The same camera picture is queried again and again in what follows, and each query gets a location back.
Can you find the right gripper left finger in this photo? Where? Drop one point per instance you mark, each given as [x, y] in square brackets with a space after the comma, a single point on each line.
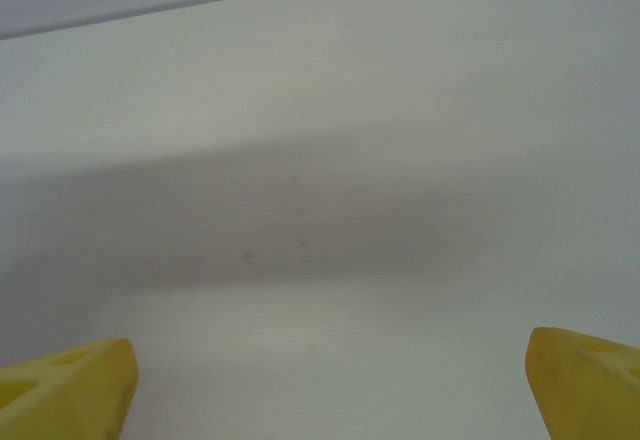
[70, 395]

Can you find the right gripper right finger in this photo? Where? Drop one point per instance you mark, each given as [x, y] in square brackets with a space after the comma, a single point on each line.
[585, 385]

